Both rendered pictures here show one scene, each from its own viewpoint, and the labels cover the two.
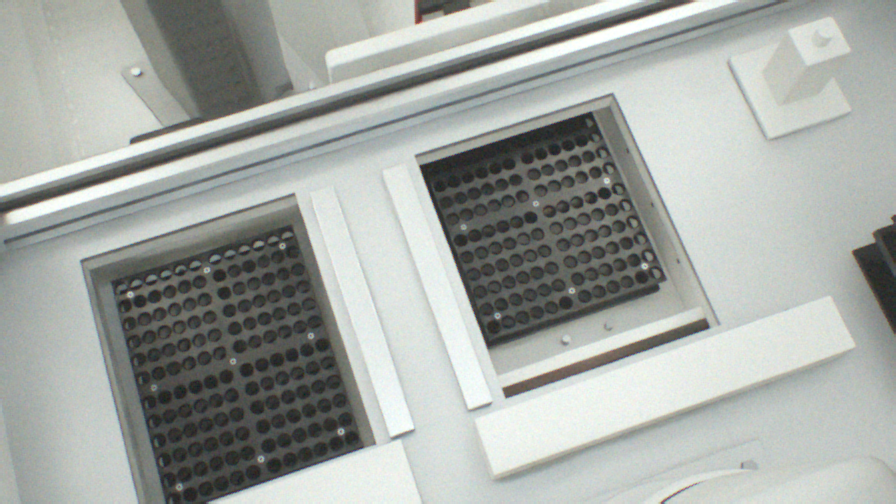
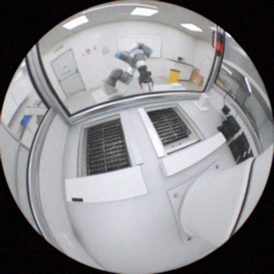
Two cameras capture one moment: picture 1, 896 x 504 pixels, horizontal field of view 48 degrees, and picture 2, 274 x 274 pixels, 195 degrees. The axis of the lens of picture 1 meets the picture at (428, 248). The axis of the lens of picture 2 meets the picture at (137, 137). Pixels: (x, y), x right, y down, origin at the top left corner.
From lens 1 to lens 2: 61 cm
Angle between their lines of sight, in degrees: 12
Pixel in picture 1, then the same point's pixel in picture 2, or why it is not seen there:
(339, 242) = (126, 119)
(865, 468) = not seen: outside the picture
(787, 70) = (202, 99)
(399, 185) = (140, 110)
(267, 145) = (114, 102)
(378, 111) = (136, 97)
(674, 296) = (188, 139)
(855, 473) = not seen: outside the picture
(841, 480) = not seen: outside the picture
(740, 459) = (215, 164)
